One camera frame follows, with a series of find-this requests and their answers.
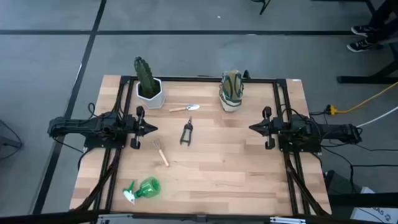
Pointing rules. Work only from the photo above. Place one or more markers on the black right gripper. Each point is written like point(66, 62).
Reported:
point(269, 128)

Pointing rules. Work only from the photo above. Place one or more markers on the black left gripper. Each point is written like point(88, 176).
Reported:
point(140, 127)

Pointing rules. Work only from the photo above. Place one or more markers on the beige green gardening bag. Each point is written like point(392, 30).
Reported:
point(230, 102)

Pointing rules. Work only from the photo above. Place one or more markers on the black pruning shears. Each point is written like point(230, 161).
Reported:
point(188, 125)

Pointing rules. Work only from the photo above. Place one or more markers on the green spray bottle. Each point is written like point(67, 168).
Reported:
point(149, 188)

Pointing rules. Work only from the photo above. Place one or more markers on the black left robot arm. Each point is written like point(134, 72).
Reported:
point(93, 126)

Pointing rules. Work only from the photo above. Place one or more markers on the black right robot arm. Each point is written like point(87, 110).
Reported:
point(326, 130)

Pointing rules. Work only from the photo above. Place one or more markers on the white hexagonal plant pot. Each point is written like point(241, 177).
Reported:
point(155, 101)

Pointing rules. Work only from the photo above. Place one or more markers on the green cactus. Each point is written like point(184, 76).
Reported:
point(144, 76)

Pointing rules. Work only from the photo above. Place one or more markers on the yellow power plug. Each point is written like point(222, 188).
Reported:
point(332, 109)

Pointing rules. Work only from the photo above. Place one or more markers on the black equipment box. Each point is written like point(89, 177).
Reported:
point(339, 186)

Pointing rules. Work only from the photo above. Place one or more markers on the black chair leg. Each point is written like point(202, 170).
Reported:
point(264, 7)

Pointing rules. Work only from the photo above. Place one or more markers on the black metal stand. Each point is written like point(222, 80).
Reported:
point(9, 143)

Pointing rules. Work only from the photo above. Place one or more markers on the white cardboard box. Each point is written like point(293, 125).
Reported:
point(373, 214)

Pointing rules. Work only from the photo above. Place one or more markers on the person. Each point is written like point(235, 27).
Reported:
point(381, 18)

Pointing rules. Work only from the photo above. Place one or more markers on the small black mount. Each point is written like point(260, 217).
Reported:
point(246, 74)

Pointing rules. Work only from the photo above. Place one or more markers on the black aluminium table frame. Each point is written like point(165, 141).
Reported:
point(202, 79)

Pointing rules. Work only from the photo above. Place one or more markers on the silver metal bracket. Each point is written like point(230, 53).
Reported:
point(287, 220)
point(115, 219)

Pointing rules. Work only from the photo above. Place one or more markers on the black desk frame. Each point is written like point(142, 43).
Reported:
point(357, 79)

